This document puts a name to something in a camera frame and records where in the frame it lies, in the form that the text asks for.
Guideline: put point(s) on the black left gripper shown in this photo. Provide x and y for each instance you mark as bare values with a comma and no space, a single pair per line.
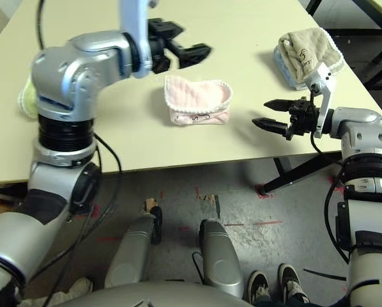
162,54

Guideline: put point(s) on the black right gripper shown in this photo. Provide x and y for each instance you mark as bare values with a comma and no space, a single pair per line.
302,118

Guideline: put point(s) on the pink towel with embroidery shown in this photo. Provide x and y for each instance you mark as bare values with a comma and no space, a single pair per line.
197,96

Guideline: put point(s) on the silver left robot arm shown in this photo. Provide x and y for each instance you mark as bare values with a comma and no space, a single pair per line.
76,64

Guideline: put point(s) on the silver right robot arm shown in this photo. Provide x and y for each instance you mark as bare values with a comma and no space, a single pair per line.
363,134

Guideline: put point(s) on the light blue towel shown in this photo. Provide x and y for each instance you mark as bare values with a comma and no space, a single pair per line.
282,67

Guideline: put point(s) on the beige towel with white edge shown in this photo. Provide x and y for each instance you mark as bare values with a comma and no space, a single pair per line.
309,51

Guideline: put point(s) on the green towel with white edge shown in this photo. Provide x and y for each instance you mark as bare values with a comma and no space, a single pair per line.
26,99

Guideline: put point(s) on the black table leg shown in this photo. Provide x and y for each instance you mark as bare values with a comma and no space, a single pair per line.
296,177

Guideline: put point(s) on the brown tape scrap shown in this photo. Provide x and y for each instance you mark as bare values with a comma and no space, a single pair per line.
152,203
207,199

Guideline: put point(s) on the black tape strip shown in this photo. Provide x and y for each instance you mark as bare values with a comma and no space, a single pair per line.
218,208

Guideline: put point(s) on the silver robot right leg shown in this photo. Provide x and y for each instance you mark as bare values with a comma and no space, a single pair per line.
219,256

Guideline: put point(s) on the silver robot leg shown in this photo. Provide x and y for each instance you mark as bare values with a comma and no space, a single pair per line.
130,249
219,256

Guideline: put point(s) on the black bystander shoe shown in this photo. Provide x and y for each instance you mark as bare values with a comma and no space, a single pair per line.
258,288
291,281

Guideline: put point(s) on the silver robot left leg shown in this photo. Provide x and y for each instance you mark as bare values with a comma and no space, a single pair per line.
130,249

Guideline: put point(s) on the silver robot torso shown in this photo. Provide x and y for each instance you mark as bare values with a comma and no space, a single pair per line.
146,294

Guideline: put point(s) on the white sneaker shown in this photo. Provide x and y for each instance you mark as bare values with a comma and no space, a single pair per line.
76,288

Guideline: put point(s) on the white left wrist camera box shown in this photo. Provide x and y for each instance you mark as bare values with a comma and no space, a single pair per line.
133,25

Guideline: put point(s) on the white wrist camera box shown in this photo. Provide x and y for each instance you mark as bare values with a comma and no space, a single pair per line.
325,83
133,25

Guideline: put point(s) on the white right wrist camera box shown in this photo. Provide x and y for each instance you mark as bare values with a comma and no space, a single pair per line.
325,83

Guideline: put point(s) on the black metal table frame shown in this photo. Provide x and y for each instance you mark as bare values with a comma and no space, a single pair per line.
354,32

